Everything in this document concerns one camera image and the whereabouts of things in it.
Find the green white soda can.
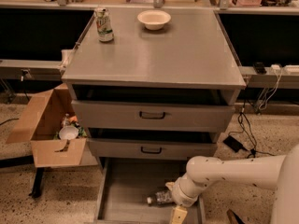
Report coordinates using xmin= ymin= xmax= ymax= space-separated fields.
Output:
xmin=94 ymin=7 xmax=114 ymax=42

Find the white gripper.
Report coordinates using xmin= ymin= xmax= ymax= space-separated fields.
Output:
xmin=165 ymin=175 xmax=200 ymax=224

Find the grey top drawer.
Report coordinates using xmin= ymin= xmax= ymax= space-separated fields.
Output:
xmin=72 ymin=101 xmax=235 ymax=133

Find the grey drawer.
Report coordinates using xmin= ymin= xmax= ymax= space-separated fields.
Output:
xmin=88 ymin=138 xmax=217 ymax=161
xmin=93 ymin=158 xmax=207 ymax=224
xmin=72 ymin=101 xmax=235 ymax=133

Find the black power adapter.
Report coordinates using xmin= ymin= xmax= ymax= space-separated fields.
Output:
xmin=223 ymin=136 xmax=243 ymax=152

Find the clear plastic water bottle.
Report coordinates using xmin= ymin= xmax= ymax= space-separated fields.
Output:
xmin=147 ymin=189 xmax=173 ymax=205

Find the grey bottom drawer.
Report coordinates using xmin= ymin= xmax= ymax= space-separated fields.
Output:
xmin=93 ymin=158 xmax=207 ymax=224

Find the white power strip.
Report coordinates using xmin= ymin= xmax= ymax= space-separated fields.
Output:
xmin=271 ymin=63 xmax=299 ymax=75

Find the white paper bowl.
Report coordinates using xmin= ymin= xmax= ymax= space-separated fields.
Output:
xmin=137 ymin=10 xmax=171 ymax=31

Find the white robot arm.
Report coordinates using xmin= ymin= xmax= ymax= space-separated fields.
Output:
xmin=166 ymin=146 xmax=299 ymax=224

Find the white bowl in box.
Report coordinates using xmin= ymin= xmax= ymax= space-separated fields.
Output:
xmin=59 ymin=126 xmax=78 ymax=140

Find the black floor cable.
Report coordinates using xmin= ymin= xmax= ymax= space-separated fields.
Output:
xmin=228 ymin=100 xmax=277 ymax=159

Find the grey middle drawer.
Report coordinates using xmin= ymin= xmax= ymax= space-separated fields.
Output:
xmin=88 ymin=138 xmax=217 ymax=161

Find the black table leg base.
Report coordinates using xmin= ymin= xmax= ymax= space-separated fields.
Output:
xmin=30 ymin=168 xmax=44 ymax=199

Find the black remote on shelf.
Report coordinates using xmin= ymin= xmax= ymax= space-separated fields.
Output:
xmin=253 ymin=63 xmax=266 ymax=75

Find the grey metal drawer cabinet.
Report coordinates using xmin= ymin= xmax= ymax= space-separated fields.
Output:
xmin=61 ymin=7 xmax=247 ymax=224

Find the brown cardboard box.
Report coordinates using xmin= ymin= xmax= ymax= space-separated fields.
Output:
xmin=7 ymin=84 xmax=96 ymax=167

